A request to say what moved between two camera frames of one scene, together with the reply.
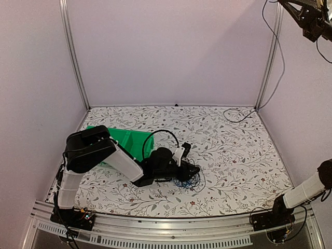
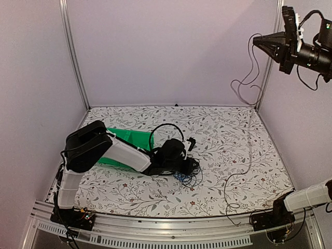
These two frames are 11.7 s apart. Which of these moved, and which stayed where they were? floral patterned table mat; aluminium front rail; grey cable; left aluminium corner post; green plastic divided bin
Moved: grey cable
Stayed: aluminium front rail; floral patterned table mat; left aluminium corner post; green plastic divided bin
